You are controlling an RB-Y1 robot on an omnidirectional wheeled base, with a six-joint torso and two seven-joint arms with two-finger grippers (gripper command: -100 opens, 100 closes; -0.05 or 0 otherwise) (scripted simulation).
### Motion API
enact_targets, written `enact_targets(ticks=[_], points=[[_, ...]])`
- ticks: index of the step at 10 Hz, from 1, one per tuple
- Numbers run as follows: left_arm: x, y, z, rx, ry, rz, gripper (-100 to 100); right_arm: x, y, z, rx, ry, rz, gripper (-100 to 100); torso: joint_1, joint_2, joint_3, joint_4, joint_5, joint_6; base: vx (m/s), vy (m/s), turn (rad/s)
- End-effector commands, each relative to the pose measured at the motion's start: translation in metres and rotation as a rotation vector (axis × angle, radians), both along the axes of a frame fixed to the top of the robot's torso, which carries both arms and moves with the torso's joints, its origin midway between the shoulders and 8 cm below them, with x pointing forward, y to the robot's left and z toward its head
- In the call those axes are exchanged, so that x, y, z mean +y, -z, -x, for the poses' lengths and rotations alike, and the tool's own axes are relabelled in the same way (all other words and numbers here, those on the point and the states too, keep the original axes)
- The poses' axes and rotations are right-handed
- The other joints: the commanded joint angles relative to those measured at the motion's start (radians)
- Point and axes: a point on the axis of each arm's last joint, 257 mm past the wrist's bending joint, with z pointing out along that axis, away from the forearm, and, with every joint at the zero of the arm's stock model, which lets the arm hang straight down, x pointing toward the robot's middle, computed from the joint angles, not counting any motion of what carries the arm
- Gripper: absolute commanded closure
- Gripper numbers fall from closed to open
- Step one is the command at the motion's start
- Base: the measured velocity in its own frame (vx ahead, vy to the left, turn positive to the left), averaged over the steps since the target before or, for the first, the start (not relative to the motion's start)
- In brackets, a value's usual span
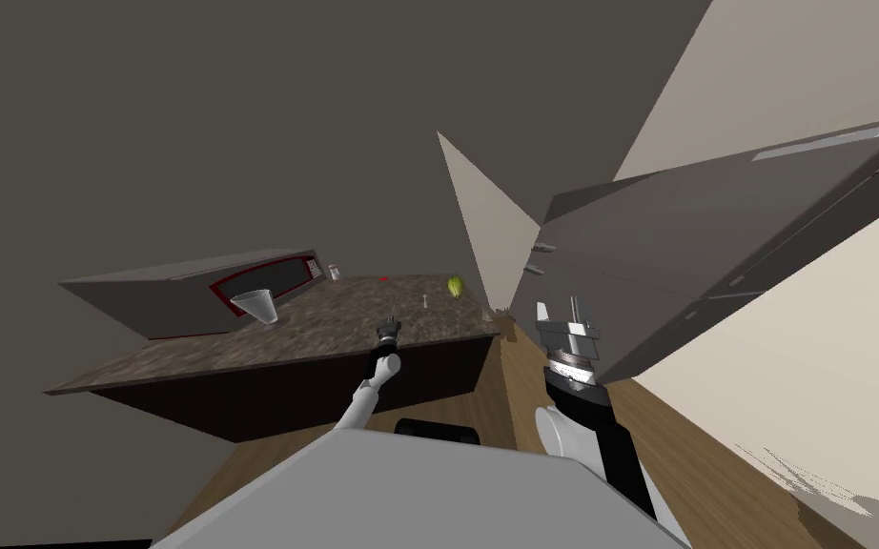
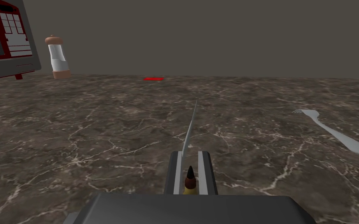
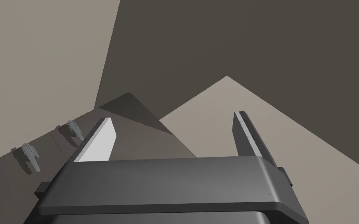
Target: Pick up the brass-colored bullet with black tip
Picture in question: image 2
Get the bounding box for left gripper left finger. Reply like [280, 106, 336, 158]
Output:
[164, 150, 183, 196]

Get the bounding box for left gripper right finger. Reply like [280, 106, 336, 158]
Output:
[198, 150, 218, 196]

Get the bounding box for knife with brown handle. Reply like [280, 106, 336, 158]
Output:
[181, 99, 199, 196]

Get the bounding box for silver fork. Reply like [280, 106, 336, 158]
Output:
[292, 108, 359, 155]

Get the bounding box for salt shaker with brown cap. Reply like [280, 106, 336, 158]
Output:
[44, 35, 72, 80]

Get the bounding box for red and grey microwave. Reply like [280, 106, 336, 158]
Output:
[0, 0, 42, 82]

